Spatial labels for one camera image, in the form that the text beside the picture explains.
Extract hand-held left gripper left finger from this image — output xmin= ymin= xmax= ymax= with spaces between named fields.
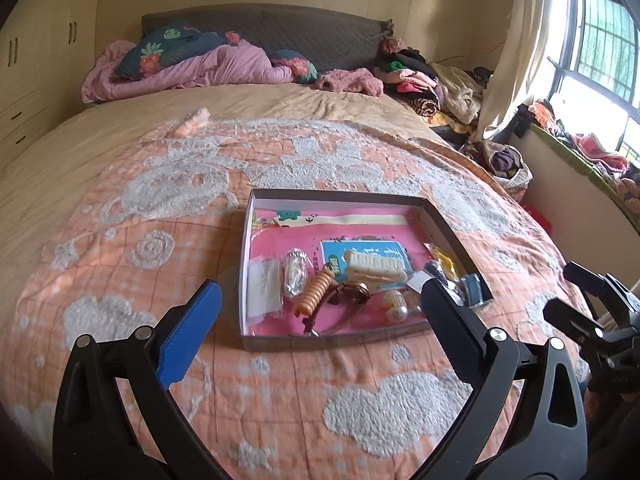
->
xmin=52 ymin=280 xmax=236 ymax=480

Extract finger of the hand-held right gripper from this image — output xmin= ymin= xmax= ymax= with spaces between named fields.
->
xmin=543 ymin=298 xmax=609 ymax=349
xmin=563 ymin=261 xmax=621 ymax=306

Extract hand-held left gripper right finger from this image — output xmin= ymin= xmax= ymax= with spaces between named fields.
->
xmin=415 ymin=277 xmax=588 ymax=480

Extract bagged yellow rings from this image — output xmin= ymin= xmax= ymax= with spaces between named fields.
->
xmin=425 ymin=242 xmax=458 ymax=281

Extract shallow grey cardboard box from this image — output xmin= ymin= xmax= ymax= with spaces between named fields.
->
xmin=239 ymin=188 xmax=493 ymax=353

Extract blue packet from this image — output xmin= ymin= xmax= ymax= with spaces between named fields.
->
xmin=460 ymin=274 xmax=493 ymax=307

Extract white pearl hair clip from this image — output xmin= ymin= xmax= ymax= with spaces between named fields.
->
xmin=385 ymin=290 xmax=423 ymax=322

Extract bagged dark beads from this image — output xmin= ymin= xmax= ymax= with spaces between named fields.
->
xmin=425 ymin=260 xmax=463 ymax=306

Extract small silvery packet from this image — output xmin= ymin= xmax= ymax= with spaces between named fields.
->
xmin=406 ymin=271 xmax=432 ymax=295

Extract clear plastic bag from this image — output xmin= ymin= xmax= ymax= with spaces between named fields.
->
xmin=246 ymin=257 xmax=286 ymax=318

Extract white hair claw clip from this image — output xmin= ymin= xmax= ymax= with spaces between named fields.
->
xmin=347 ymin=250 xmax=407 ymax=283

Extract orange white patterned quilt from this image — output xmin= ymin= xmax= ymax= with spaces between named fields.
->
xmin=0 ymin=110 xmax=601 ymax=480

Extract silver foil packet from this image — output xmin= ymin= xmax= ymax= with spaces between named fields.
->
xmin=282 ymin=250 xmax=308 ymax=297

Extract white woven basket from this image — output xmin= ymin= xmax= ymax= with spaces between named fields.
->
xmin=480 ymin=140 xmax=533 ymax=191

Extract green windowsill cushion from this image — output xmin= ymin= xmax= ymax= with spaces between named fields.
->
xmin=527 ymin=122 xmax=640 ymax=221

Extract pink book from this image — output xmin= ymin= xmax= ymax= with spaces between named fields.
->
xmin=247 ymin=205 xmax=471 ymax=338

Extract heap of colourful clothes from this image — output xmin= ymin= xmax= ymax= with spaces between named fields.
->
xmin=530 ymin=100 xmax=640 ymax=201

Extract purple garment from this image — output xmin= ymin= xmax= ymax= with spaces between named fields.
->
xmin=490 ymin=146 xmax=521 ymax=173

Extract black bag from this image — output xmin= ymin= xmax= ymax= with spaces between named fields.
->
xmin=510 ymin=105 xmax=532 ymax=138

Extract beige bedsheet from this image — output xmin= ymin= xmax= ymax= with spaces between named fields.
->
xmin=0 ymin=82 xmax=451 ymax=286

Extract cream curtain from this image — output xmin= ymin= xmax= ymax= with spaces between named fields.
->
xmin=470 ymin=0 xmax=558 ymax=143

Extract pile of clothes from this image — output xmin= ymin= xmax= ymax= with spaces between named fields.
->
xmin=375 ymin=36 xmax=493 ymax=133

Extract barred window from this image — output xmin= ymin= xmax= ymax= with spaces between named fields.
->
xmin=545 ymin=0 xmax=640 ymax=171

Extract pink fuzzy garment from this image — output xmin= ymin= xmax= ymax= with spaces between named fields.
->
xmin=315 ymin=67 xmax=385 ymax=96

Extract pink duvet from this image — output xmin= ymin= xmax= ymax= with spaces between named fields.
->
xmin=81 ymin=40 xmax=301 ymax=105

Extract large dark floral pillow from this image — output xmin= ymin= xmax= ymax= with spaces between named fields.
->
xmin=114 ymin=21 xmax=241 ymax=80

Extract small dark floral pillow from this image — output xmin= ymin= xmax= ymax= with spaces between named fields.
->
xmin=270 ymin=50 xmax=321 ymax=83

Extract cream wardrobe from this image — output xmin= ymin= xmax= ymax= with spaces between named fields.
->
xmin=0 ymin=0 xmax=108 ymax=176

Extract grey quilted headboard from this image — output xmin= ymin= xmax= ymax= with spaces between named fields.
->
xmin=141 ymin=4 xmax=395 ymax=73

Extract orange spiral hair tie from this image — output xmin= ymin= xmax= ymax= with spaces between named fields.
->
xmin=295 ymin=269 xmax=335 ymax=317

